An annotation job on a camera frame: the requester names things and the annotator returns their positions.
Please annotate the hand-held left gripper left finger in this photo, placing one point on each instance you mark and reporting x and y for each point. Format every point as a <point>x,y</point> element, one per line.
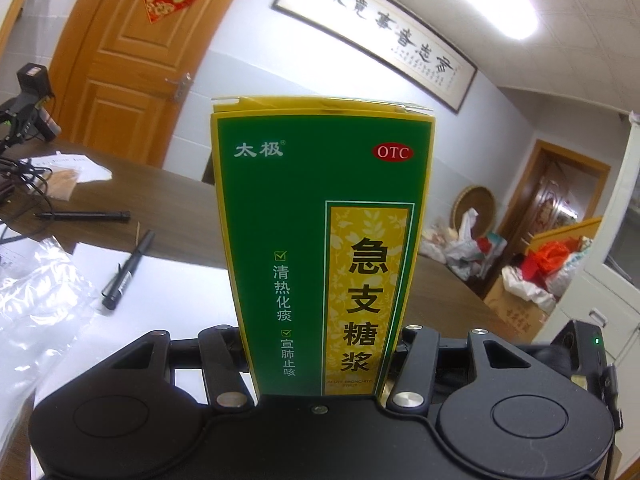
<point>220,360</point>

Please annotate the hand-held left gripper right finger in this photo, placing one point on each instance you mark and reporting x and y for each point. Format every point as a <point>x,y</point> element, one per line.
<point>415,360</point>

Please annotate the green medicine box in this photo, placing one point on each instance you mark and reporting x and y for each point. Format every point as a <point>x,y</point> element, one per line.
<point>280,200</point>

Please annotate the cardboard box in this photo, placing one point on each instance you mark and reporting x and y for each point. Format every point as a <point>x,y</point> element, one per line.
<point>510,315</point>

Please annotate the white crumpled plastic bag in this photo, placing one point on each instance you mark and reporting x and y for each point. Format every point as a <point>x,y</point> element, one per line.
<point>525,287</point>

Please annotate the white paper sheet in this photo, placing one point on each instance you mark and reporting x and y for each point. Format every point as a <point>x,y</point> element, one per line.
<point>175,285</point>

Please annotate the red plastic bag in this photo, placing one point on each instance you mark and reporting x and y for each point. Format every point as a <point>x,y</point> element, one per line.
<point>547,260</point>

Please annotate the white metal cabinet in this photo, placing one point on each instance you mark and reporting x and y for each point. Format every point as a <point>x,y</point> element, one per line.
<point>615,240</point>

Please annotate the yellow board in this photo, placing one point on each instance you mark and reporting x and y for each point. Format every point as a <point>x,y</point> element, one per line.
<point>565,232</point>

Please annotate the black clip pen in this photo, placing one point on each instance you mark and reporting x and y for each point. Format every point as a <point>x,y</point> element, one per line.
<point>127,270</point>

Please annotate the wooden toothpick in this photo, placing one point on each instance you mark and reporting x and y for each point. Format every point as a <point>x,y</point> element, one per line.
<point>137,232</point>

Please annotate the carved wooden inner door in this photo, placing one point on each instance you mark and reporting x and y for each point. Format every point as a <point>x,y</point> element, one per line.
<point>550,195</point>

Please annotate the woven bamboo basket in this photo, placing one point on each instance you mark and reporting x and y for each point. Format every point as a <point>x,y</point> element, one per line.
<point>472,202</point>

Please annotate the dark wooden chair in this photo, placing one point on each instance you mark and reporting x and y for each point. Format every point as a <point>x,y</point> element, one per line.
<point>209,170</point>

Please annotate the clear plastic bag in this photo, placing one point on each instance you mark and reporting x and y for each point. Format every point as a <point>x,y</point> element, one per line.
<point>35,305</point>

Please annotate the slim black pen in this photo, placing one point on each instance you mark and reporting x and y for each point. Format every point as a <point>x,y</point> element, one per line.
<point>85,216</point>

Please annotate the white crumpled paper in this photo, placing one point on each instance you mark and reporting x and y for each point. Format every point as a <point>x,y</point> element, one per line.
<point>90,170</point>

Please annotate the brown paper packet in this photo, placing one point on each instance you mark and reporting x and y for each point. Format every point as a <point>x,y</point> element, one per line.
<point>65,185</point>

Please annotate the black device on stand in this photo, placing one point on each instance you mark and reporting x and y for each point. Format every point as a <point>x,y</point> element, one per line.
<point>30,105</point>

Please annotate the framed calligraphy scroll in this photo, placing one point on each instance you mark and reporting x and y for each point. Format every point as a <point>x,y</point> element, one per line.
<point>380,35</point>

